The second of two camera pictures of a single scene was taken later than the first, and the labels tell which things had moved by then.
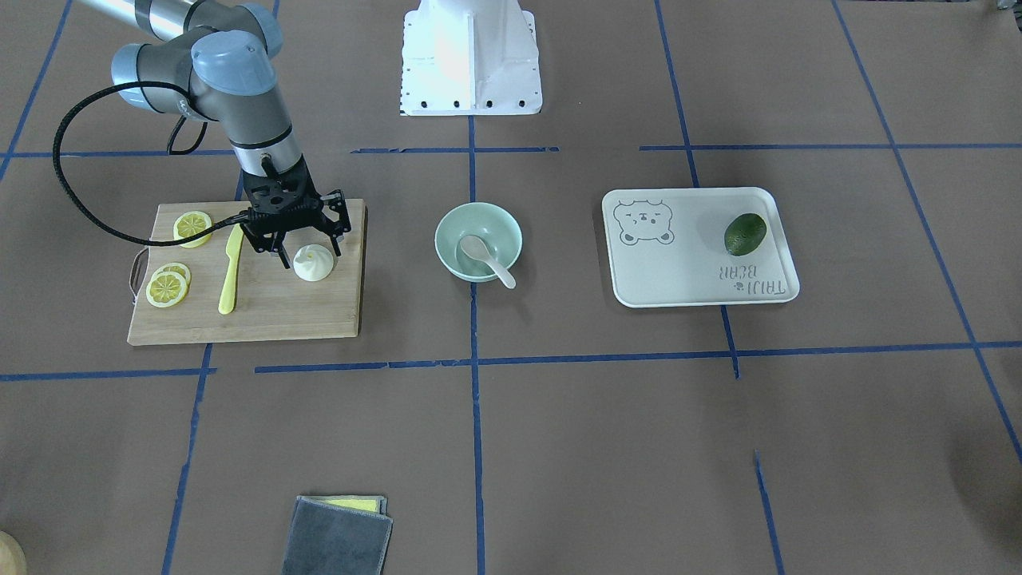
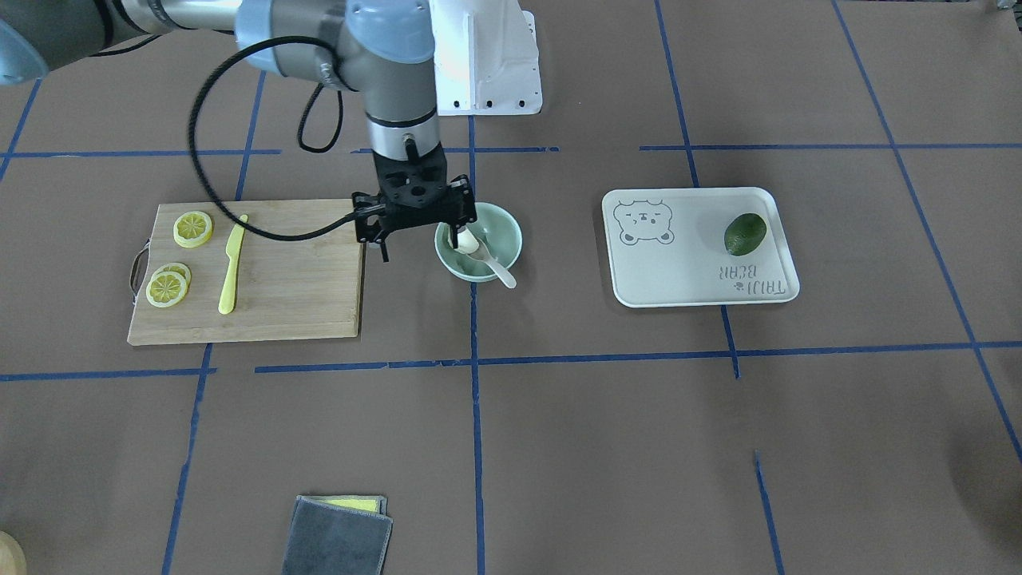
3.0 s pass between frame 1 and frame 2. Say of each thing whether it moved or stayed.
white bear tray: stayed
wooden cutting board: stayed
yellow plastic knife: stayed
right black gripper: moved
